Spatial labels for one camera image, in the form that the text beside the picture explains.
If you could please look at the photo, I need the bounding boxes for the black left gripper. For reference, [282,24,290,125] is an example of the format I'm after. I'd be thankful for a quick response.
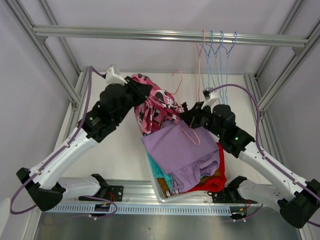
[114,76,153,124]

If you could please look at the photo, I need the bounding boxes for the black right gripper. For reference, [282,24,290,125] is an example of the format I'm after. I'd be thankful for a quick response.
[179,101,224,139]

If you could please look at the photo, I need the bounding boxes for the pink wire hanger camouflage trousers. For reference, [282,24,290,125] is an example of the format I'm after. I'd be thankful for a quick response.
[154,69,201,146]

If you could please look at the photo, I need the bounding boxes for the blue wire hanger brown trousers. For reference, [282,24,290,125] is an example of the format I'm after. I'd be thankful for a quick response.
[215,31,224,86]

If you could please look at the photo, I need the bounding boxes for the red trousers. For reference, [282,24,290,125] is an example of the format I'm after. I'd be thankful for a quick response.
[187,142,227,193]

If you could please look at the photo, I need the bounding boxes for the pink wire hanger lilac trousers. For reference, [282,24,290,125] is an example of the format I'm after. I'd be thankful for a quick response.
[195,30,206,102]

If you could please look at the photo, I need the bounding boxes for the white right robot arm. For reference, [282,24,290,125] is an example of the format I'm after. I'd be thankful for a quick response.
[179,102,320,229]

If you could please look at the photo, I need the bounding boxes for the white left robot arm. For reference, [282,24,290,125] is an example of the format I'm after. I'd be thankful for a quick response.
[16,76,153,212]

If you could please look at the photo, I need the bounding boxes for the white plastic mesh basket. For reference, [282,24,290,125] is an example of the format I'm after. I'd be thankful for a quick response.
[144,149,235,206]

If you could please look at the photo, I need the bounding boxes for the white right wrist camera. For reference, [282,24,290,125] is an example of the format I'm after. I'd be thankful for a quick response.
[201,87,219,110]

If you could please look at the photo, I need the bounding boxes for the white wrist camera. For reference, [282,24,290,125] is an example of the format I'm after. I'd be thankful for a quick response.
[105,64,127,85]
[201,87,219,110]

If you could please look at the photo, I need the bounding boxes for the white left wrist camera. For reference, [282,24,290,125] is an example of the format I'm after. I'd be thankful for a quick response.
[105,64,127,85]

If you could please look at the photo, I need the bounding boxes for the right aluminium frame struts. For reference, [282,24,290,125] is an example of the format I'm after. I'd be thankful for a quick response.
[243,0,320,116]

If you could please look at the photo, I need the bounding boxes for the aluminium frame struts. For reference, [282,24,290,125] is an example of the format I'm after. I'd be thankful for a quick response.
[243,0,320,116]
[3,0,88,111]

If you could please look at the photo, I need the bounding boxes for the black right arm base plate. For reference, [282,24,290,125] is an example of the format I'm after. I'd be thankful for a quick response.
[207,187,257,204]

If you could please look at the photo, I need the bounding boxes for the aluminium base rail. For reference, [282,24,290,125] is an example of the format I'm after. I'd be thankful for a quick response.
[32,177,281,206]

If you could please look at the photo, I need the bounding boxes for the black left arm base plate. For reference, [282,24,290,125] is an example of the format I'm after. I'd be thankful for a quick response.
[78,185,124,202]

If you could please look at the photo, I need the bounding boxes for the left aluminium frame struts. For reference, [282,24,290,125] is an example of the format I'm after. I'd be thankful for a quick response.
[3,0,88,111]

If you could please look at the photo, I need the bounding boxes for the aluminium hanging rail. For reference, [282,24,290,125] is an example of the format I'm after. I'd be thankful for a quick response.
[32,25,309,49]

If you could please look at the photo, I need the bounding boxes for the white slotted cable duct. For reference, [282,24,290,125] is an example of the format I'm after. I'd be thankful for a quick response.
[49,203,232,217]

